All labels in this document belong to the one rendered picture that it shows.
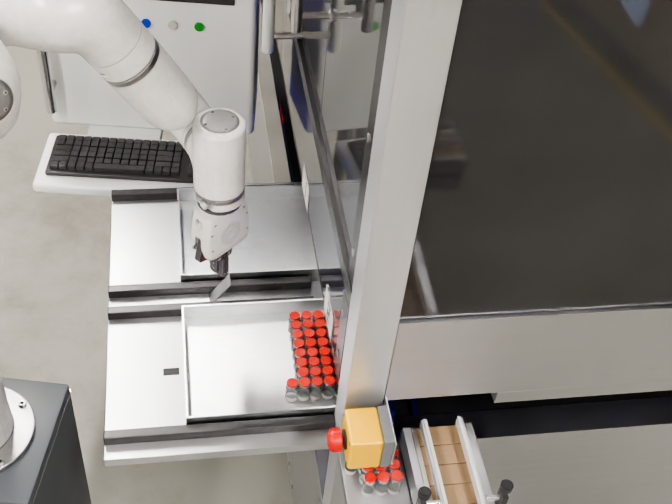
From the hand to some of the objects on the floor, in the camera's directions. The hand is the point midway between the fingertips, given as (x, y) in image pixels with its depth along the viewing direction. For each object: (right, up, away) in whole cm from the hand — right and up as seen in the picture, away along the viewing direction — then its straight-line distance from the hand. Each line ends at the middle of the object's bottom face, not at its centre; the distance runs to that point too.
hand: (219, 262), depth 169 cm
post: (+17, -93, +61) cm, 112 cm away
